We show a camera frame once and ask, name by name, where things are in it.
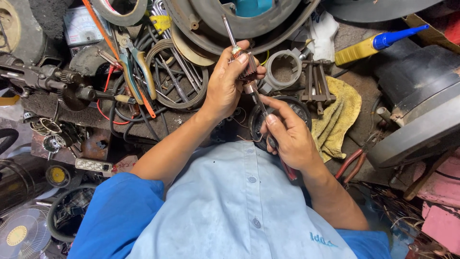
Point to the person's right hand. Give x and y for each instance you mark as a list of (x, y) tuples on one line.
[(293, 140)]

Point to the person's left hand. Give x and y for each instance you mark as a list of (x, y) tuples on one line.
[(224, 90)]

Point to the copper motor armature with shaft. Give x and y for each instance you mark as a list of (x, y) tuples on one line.
[(251, 74)]

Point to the grey rubber belt coil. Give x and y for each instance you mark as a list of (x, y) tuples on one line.
[(201, 86)]

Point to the black round motor housing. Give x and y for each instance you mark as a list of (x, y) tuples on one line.
[(300, 108)]

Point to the tan round disc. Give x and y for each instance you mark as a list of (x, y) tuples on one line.
[(187, 54)]

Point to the grey plastic motor housing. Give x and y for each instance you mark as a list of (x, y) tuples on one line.
[(275, 73)]

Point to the yellow towel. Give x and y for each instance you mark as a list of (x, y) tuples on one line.
[(339, 115)]

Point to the brown metal gear puller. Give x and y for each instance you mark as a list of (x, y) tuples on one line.
[(318, 86)]

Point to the teal motor part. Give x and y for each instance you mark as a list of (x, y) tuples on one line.
[(251, 7)]

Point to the light blue shirt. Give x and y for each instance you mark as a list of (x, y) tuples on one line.
[(233, 208)]

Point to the white cloth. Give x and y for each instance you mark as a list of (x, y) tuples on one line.
[(323, 34)]

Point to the yellow bottle with blue nozzle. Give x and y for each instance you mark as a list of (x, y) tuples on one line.
[(359, 46)]

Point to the orange hacksaw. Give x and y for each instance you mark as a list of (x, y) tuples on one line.
[(104, 37)]

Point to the grey tape roll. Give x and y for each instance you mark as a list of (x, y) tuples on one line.
[(107, 16)]

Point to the large black motor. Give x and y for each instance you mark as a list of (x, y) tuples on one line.
[(424, 93)]

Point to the rusty metal plate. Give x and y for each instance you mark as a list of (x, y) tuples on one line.
[(95, 145)]

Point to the white power strip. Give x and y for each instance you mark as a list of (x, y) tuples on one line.
[(93, 165)]

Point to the grey metal disc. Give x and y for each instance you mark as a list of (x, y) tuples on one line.
[(377, 9)]

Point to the analog multimeter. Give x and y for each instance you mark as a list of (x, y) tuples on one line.
[(81, 28)]

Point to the pink painted block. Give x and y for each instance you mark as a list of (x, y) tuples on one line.
[(444, 201)]

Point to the heap of small motor parts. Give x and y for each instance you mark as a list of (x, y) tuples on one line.
[(54, 135)]

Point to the black geared winding machine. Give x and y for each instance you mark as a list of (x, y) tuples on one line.
[(43, 81)]

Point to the cardboard box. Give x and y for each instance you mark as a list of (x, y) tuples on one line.
[(436, 28)]

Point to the yellow round cap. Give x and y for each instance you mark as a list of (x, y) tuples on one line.
[(57, 175)]

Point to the grey grinding wheel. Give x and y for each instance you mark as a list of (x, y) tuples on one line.
[(14, 25)]

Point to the black cylinder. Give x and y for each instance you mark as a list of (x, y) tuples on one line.
[(18, 183)]

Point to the white fan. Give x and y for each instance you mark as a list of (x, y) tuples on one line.
[(21, 233)]

